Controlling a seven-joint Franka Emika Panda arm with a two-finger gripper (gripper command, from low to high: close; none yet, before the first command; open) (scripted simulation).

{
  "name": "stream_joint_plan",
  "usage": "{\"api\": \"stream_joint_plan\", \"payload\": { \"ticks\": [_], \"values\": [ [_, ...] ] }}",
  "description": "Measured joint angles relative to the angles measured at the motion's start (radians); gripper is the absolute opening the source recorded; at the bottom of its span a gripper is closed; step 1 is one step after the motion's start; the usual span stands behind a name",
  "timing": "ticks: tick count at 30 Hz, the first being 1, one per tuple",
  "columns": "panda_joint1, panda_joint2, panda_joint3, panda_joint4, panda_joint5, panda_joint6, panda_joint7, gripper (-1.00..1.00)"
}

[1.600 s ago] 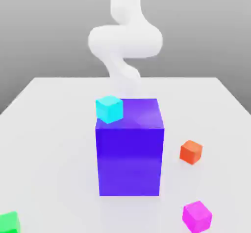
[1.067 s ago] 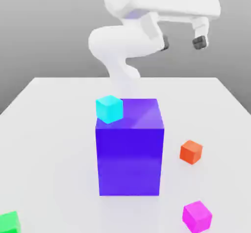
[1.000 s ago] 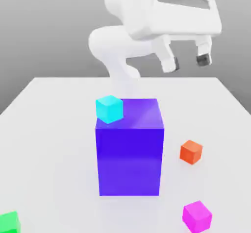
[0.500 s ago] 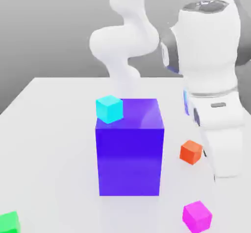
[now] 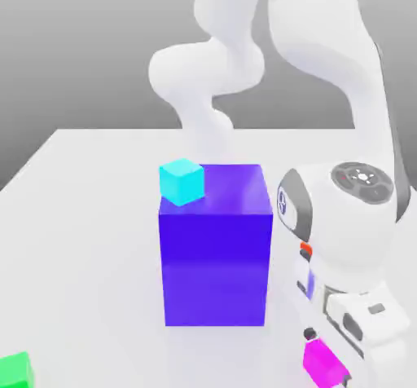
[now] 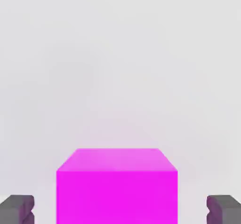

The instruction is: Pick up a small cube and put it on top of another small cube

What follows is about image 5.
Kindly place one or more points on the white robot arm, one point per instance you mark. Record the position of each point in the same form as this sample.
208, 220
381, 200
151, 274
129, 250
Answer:
342, 231

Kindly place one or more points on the small green cube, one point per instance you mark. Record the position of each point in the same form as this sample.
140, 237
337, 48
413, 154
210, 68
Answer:
14, 371

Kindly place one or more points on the small magenta cube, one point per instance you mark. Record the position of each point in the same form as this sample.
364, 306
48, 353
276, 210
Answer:
322, 363

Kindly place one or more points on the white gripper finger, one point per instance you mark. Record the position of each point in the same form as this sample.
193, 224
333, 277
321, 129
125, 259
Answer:
346, 380
309, 333

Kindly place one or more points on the small cyan cube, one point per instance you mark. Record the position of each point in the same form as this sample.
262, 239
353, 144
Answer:
180, 181

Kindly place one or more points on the large purple box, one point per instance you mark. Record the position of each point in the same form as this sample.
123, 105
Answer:
215, 264

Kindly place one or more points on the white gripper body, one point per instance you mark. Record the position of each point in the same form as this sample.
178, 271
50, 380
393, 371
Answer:
338, 341

